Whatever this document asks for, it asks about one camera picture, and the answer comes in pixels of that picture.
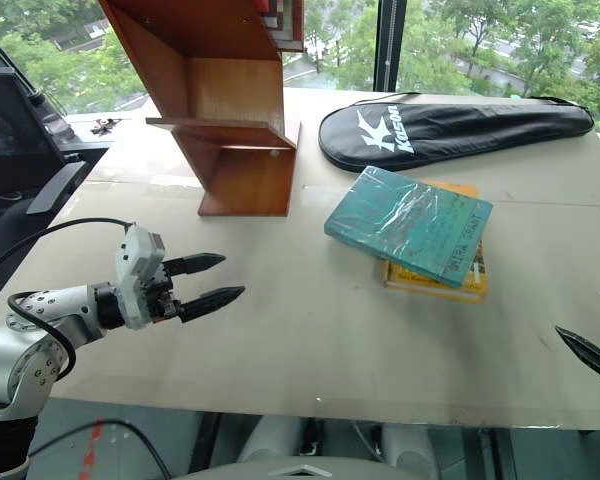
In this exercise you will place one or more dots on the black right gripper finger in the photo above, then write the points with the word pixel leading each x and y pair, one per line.
pixel 591 357

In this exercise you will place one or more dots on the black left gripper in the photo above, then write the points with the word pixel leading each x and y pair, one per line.
pixel 161 296

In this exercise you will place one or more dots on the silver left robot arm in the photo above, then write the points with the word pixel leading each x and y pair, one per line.
pixel 40 327

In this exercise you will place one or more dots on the yellow book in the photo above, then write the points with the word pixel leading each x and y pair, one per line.
pixel 450 280

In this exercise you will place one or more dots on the brown wooden zigzag bookshelf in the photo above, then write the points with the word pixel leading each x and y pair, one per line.
pixel 215 105

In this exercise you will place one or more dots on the teal plastic-wrapped book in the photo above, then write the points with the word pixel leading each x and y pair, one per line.
pixel 410 225

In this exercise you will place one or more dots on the small dark metal object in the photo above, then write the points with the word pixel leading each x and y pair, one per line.
pixel 102 125

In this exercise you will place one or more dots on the grey robot torso front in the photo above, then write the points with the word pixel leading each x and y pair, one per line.
pixel 300 470

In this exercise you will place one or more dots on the black office chair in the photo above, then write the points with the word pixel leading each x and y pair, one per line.
pixel 20 165

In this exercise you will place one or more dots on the black Kason racket bag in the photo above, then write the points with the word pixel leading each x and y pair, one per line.
pixel 450 127

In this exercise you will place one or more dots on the books on shelf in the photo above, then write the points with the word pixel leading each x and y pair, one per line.
pixel 281 22

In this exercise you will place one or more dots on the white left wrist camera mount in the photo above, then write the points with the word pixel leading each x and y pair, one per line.
pixel 139 272

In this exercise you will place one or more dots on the black window frame post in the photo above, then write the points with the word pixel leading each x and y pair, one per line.
pixel 389 45

